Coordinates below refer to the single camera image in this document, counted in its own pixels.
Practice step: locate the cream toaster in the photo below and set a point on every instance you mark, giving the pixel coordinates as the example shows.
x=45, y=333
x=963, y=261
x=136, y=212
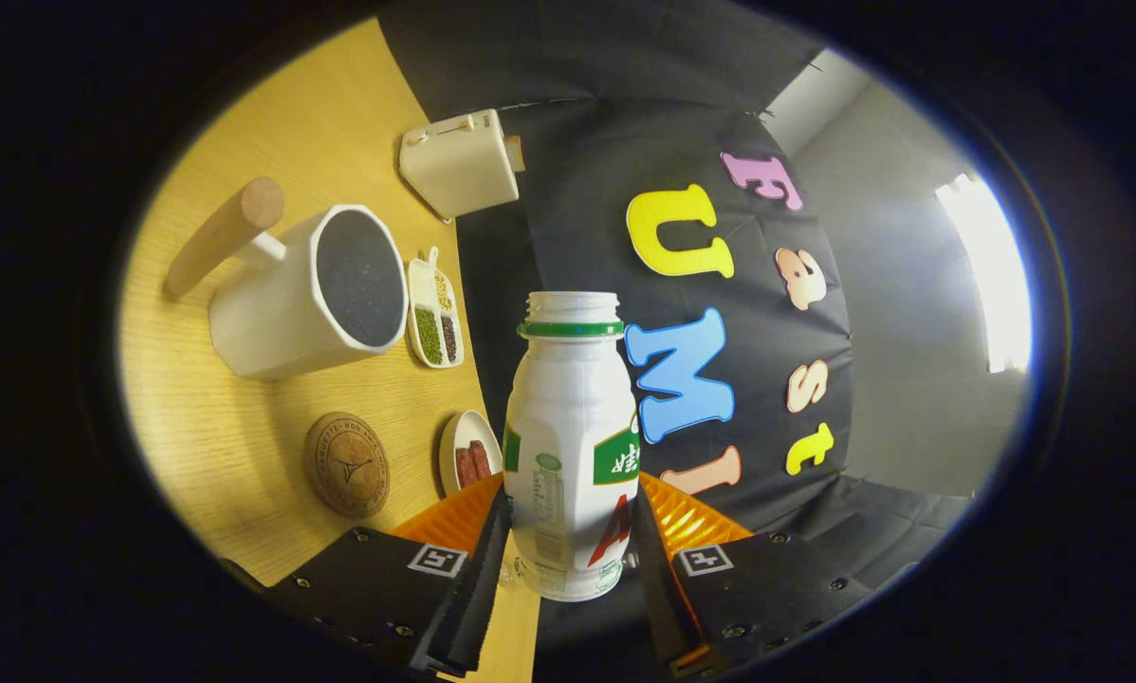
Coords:
x=459, y=166

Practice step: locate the round cork coaster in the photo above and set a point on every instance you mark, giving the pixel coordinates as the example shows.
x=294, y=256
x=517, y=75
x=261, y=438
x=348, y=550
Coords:
x=346, y=465

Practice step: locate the white juice bottle green label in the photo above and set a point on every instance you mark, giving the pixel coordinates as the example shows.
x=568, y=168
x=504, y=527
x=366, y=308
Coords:
x=568, y=427

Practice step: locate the red sausage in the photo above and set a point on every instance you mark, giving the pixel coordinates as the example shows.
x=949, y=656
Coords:
x=481, y=459
x=465, y=468

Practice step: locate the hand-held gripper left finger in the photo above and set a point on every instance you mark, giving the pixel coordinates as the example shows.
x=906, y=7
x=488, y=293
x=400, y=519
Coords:
x=487, y=588

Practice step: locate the white divided bean dish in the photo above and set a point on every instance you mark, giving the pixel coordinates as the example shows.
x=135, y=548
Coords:
x=429, y=332

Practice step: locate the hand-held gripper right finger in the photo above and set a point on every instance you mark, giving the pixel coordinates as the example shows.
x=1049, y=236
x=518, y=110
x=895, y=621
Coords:
x=651, y=598

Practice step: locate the bread slice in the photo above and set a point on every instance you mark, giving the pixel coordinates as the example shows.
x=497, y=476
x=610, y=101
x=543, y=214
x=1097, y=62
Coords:
x=515, y=154

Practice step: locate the white round plate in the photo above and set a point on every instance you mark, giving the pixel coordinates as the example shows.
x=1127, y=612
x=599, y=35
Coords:
x=448, y=446

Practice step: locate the wooden table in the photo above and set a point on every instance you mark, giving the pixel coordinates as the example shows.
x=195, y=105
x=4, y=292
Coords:
x=227, y=427

